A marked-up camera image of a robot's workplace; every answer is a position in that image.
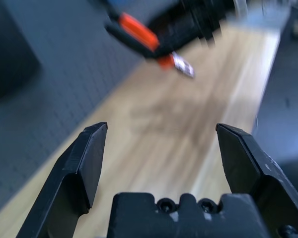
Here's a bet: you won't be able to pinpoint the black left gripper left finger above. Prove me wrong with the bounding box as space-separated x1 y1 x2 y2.
16 121 108 238

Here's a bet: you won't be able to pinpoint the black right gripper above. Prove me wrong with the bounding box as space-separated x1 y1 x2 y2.
143 0 236 60

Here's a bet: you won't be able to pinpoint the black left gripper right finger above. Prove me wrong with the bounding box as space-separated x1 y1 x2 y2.
215 123 298 238

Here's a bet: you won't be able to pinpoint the orange black pliers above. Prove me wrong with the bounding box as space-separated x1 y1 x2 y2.
104 12 196 79

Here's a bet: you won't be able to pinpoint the grey perforated pegboard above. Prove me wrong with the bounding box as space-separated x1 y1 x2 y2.
0 0 152 219

